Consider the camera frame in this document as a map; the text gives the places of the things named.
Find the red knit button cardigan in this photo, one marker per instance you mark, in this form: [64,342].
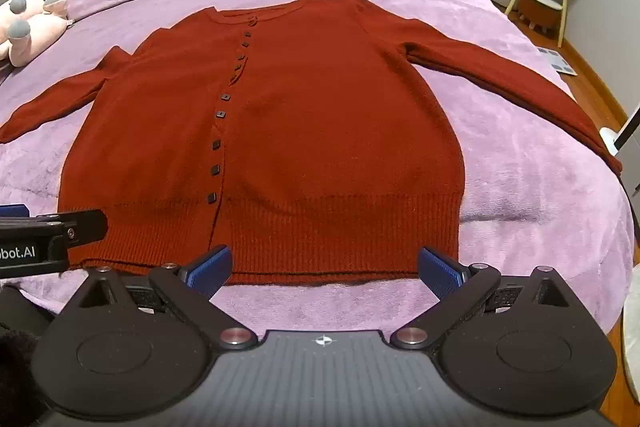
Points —
[320,117]

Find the printed paper sheet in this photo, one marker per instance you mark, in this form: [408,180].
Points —
[559,59]

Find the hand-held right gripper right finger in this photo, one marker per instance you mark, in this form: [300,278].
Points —
[439,271]

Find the pink plush toy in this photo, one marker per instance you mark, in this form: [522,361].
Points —
[25,32]

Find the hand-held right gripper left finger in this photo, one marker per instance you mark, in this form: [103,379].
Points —
[211,268]

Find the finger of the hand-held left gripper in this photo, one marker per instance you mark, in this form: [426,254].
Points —
[80,227]
[12,211]

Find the white floor stand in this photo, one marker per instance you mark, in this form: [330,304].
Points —
[622,134]

